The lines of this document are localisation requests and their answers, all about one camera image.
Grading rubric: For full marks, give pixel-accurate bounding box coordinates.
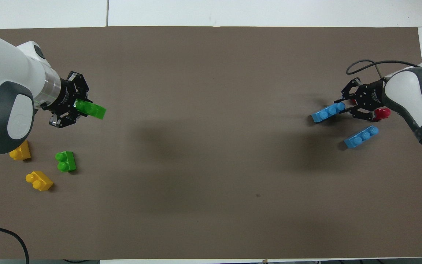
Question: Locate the blue three-stud toy brick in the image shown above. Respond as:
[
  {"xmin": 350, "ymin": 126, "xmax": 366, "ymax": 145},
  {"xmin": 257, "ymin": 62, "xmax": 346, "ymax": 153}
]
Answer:
[
  {"xmin": 344, "ymin": 125, "xmax": 379, "ymax": 149},
  {"xmin": 311, "ymin": 102, "xmax": 346, "ymax": 124}
]

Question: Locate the green two-stud toy brick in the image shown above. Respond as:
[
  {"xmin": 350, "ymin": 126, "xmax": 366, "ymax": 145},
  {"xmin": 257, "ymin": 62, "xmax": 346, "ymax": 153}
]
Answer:
[
  {"xmin": 75, "ymin": 99, "xmax": 107, "ymax": 120},
  {"xmin": 55, "ymin": 151, "xmax": 77, "ymax": 173}
]

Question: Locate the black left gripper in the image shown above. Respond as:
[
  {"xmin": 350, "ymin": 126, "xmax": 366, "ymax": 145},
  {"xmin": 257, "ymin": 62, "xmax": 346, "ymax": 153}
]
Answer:
[{"xmin": 42, "ymin": 71, "xmax": 93, "ymax": 129}]

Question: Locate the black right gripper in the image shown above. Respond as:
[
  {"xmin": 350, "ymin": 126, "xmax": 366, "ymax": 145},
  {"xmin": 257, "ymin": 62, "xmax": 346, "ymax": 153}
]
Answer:
[{"xmin": 334, "ymin": 77, "xmax": 385, "ymax": 121}]

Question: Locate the brown table mat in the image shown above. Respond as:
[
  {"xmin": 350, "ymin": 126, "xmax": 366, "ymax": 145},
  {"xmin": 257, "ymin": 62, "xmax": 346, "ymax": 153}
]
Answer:
[{"xmin": 0, "ymin": 26, "xmax": 422, "ymax": 261}]

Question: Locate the yellow two-stud toy brick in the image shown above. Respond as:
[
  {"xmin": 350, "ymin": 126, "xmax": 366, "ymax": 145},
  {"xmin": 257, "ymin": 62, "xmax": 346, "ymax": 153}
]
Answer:
[
  {"xmin": 10, "ymin": 140, "xmax": 31, "ymax": 161},
  {"xmin": 26, "ymin": 171, "xmax": 54, "ymax": 191}
]

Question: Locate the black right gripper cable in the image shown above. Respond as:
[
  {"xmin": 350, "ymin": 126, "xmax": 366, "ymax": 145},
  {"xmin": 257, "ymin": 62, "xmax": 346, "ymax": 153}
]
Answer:
[{"xmin": 346, "ymin": 60, "xmax": 422, "ymax": 82}]

